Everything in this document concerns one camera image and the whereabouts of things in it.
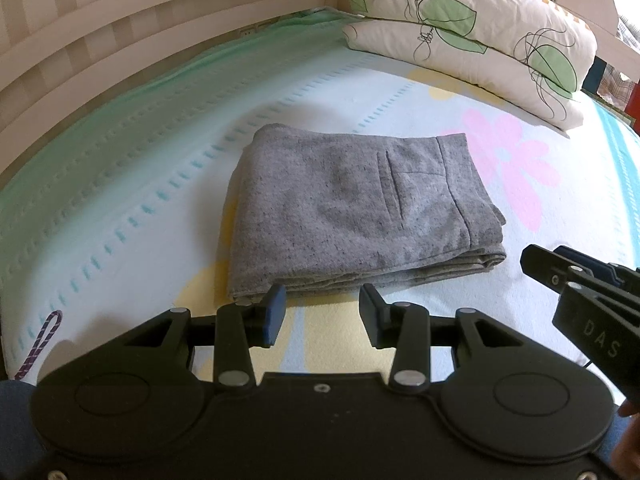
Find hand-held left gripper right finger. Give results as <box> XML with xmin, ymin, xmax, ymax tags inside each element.
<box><xmin>359</xmin><ymin>283</ymin><xmax>522</xmax><ymax>395</ymax></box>

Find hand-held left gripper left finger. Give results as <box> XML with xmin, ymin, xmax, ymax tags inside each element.
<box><xmin>122</xmin><ymin>283</ymin><xmax>288</xmax><ymax>390</ymax></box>

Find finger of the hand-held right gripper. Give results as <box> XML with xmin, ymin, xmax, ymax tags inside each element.
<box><xmin>520</xmin><ymin>244</ymin><xmax>583</xmax><ymax>292</ymax></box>
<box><xmin>552</xmin><ymin>244</ymin><xmax>640</xmax><ymax>286</ymax></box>

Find grey pants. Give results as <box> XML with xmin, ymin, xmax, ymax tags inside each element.
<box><xmin>226</xmin><ymin>123</ymin><xmax>508</xmax><ymax>306</ymax></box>

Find person's blue clothing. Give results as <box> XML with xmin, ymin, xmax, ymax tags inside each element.
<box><xmin>0</xmin><ymin>379</ymin><xmax>48</xmax><ymax>480</ymax></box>
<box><xmin>599</xmin><ymin>417</ymin><xmax>640</xmax><ymax>480</ymax></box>

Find white leaf print pillow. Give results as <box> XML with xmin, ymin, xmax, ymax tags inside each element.
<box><xmin>342</xmin><ymin>19</ymin><xmax>586</xmax><ymax>132</ymax></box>
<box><xmin>344</xmin><ymin>0</ymin><xmax>599</xmax><ymax>97</ymax></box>

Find purple striped cord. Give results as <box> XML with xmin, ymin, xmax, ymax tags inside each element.
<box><xmin>12</xmin><ymin>310</ymin><xmax>63</xmax><ymax>382</ymax></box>

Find wooden bed rail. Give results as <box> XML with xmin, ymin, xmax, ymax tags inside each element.
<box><xmin>0</xmin><ymin>0</ymin><xmax>346</xmax><ymax>188</ymax></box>

